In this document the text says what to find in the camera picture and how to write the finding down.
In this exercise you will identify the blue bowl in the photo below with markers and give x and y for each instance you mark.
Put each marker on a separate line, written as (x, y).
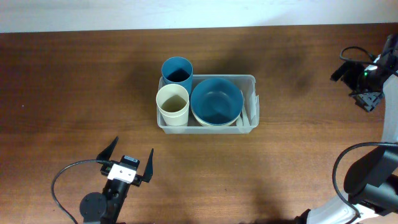
(217, 94)

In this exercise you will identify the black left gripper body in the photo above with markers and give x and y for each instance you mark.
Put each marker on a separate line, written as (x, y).
(104, 169)

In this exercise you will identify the white plastic fork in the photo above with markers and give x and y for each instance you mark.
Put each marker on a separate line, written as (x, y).
(246, 121)

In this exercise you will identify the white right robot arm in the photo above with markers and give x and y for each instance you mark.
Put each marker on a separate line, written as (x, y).
(370, 186)

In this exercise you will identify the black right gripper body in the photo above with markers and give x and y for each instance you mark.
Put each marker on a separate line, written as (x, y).
(364, 86)

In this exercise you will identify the blue cup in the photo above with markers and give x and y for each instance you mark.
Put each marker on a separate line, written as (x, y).
(178, 70)

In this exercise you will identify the cream cup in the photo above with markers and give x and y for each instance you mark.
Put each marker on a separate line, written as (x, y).
(173, 103)

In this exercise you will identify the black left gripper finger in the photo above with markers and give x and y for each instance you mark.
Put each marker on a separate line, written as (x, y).
(107, 152)
(148, 173)

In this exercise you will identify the clear plastic storage container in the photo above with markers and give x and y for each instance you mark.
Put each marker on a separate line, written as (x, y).
(247, 84)

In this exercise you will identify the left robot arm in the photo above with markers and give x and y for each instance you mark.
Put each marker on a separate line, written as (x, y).
(105, 207)

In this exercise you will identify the white plastic spoon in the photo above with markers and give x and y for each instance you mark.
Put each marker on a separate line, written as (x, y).
(239, 121)

